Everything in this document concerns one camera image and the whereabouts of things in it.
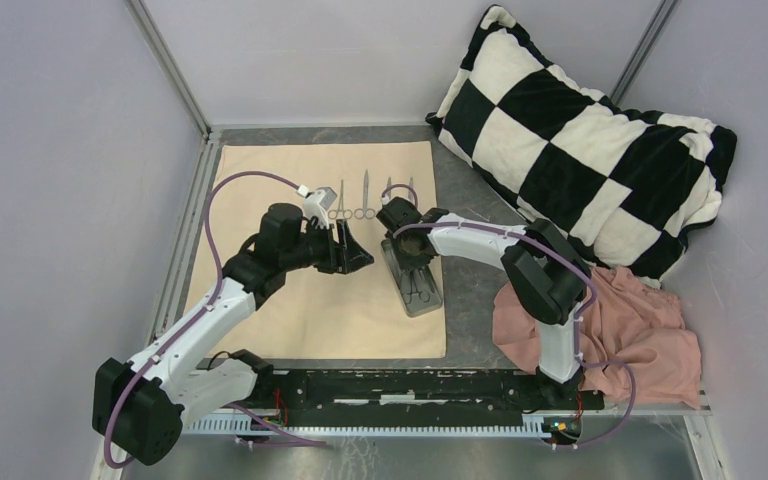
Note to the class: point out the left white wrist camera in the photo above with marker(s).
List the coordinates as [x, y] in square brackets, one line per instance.
[316, 204]

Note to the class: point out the beige cloth wrap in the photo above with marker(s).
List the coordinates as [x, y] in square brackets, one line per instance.
[317, 316]

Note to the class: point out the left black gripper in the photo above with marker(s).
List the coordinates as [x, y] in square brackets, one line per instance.
[344, 257]

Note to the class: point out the pink crumpled cloth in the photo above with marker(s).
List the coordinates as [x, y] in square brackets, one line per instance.
[631, 322]

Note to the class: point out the black white checkered pillow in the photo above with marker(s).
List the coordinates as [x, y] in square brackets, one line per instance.
[625, 187]

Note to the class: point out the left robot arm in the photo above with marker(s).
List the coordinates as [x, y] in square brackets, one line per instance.
[143, 405]

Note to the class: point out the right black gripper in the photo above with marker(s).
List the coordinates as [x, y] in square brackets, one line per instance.
[408, 263]

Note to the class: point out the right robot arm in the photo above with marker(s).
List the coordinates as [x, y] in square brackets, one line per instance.
[551, 281]

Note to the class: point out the metal instrument tray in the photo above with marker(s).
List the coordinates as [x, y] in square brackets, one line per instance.
[414, 310]

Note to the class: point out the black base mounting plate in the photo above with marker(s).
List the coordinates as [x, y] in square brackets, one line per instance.
[410, 397]

